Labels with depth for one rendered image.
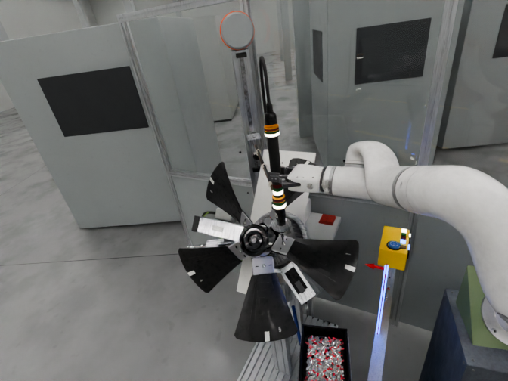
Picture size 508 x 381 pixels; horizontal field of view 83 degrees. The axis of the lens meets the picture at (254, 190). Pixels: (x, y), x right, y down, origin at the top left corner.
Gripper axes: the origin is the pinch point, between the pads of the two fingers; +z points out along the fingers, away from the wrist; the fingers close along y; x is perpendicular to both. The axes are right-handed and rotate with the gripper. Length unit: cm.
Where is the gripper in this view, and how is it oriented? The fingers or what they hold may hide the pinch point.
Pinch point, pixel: (277, 174)
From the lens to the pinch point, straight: 92.8
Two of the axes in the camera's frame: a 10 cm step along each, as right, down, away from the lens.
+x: -1.2, -8.6, -5.0
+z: -8.8, -1.3, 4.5
